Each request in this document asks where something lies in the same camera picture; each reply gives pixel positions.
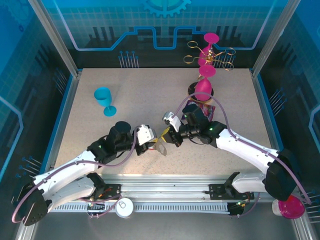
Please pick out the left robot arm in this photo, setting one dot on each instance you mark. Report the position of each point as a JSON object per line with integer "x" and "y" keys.
{"x": 65, "y": 167}

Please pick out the purple candy bag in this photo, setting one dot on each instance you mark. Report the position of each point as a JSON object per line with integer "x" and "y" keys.
{"x": 209, "y": 110}

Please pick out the pink goblet upside down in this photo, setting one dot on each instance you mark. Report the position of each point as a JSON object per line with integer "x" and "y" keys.
{"x": 203, "y": 87}

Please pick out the aluminium front beam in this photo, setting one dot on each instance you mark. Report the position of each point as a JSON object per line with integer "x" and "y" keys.
{"x": 162, "y": 187}

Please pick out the blue plastic goblet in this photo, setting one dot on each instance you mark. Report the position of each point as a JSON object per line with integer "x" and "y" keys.
{"x": 102, "y": 96}

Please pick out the pink goblet hanging on rack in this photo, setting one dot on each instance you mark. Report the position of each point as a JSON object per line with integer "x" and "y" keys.
{"x": 211, "y": 38}

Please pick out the pink and white cup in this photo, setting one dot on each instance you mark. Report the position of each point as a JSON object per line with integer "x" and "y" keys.
{"x": 290, "y": 211}

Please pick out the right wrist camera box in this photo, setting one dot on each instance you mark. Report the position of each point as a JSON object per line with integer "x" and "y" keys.
{"x": 173, "y": 121}

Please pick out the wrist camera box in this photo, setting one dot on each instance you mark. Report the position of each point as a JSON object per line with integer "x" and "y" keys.
{"x": 145, "y": 133}
{"x": 173, "y": 121}

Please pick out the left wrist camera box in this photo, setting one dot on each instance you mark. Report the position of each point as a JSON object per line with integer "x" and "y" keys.
{"x": 145, "y": 133}

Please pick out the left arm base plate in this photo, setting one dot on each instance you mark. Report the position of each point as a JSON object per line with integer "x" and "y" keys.
{"x": 112, "y": 191}

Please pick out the aluminium side rail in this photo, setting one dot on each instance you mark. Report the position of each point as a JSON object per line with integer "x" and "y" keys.
{"x": 67, "y": 107}
{"x": 262, "y": 105}

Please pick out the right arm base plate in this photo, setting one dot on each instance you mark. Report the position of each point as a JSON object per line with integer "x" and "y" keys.
{"x": 217, "y": 191}

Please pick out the aluminium frame post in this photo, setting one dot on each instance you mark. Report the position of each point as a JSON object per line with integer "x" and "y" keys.
{"x": 55, "y": 37}
{"x": 275, "y": 35}

